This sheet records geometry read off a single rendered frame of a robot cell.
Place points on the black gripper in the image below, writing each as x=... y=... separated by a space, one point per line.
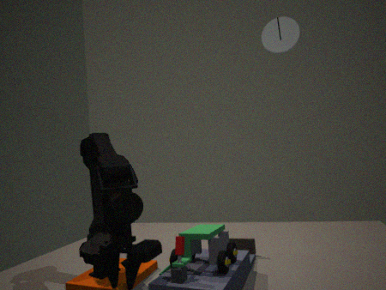
x=138 y=253

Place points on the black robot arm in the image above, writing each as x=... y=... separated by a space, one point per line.
x=112 y=199

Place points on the red-headed metal pin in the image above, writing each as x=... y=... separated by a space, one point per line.
x=179 y=248

